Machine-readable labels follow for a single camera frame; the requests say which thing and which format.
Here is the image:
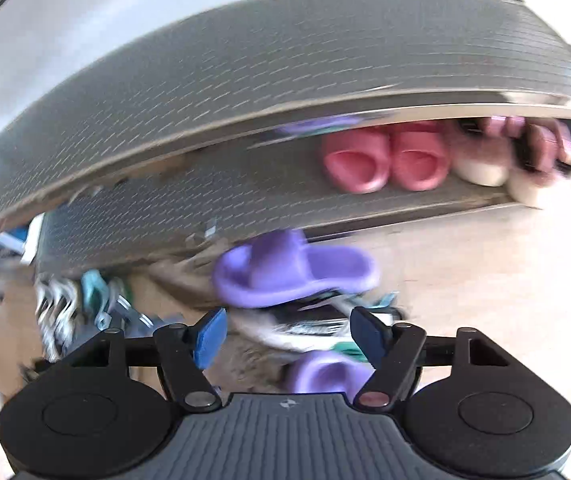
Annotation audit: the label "black teal sneaker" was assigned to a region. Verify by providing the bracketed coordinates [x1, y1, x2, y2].
[80, 269, 186, 342]
[230, 291, 405, 358]

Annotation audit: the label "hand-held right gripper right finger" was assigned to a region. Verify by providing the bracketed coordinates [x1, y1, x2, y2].
[350, 306, 513, 408]

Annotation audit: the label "grey metal shoe rack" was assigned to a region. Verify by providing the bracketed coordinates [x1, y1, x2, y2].
[0, 0, 571, 281]

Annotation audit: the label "white storage cart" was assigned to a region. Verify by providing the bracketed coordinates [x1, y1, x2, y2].
[0, 212, 43, 266]

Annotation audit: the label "white black sneaker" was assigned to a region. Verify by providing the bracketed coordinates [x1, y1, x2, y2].
[34, 272, 83, 362]

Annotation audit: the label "purple foam slipper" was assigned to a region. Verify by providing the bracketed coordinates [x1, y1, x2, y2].
[285, 350, 375, 405]
[214, 229, 381, 309]

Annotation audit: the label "pink foam slipper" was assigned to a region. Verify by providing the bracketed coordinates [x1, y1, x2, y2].
[321, 127, 392, 195]
[390, 121, 450, 192]

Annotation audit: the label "white pink plush slipper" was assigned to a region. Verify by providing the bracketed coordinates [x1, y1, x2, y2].
[508, 117, 571, 209]
[448, 119, 512, 187]

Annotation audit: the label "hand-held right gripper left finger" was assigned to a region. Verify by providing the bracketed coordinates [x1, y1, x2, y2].
[60, 308, 227, 408]

